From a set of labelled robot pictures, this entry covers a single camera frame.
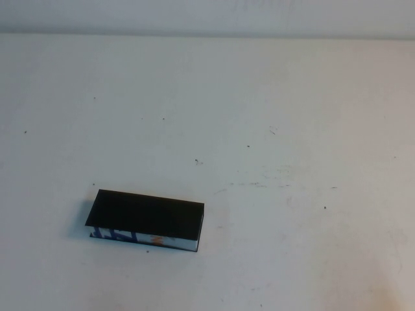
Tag black printed glasses case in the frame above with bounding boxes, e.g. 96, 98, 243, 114
84, 189, 205, 253

